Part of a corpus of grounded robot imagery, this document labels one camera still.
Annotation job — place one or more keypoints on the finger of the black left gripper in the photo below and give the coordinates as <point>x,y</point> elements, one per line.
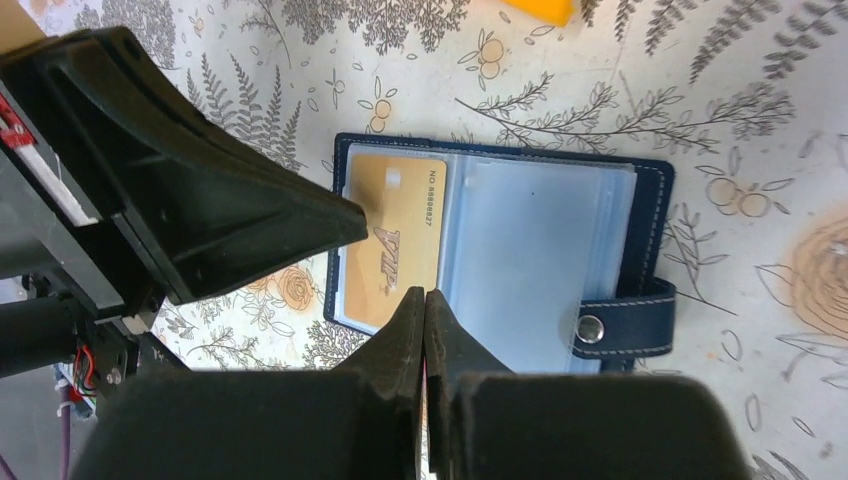
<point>205,213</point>

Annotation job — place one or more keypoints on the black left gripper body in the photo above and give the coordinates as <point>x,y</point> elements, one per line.
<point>84,280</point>

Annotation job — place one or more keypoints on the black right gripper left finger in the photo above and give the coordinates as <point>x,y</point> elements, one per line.
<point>358,420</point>

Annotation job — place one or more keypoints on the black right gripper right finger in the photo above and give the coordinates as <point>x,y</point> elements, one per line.
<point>487,422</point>

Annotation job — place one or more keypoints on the blue leather card holder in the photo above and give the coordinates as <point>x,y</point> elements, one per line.
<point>547,258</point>

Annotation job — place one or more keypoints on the gold credit card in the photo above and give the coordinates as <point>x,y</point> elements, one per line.
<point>403,199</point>

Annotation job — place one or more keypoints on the yellow plastic bin right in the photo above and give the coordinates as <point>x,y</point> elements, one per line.
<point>554,12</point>

